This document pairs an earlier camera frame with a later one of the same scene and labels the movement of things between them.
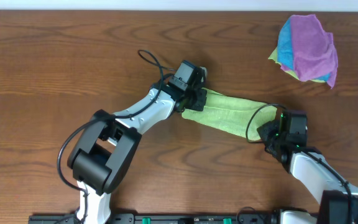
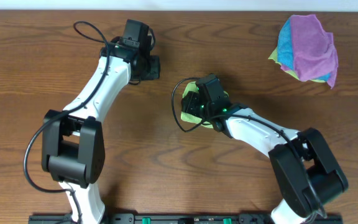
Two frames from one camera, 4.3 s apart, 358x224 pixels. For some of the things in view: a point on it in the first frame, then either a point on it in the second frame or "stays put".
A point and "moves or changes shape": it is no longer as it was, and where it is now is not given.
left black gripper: (196, 100) → (151, 68)
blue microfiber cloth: (284, 50) stays put
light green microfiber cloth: (232, 114) moves or changes shape
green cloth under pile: (274, 56) stays put
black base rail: (166, 218) stays put
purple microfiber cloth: (314, 54) stays put
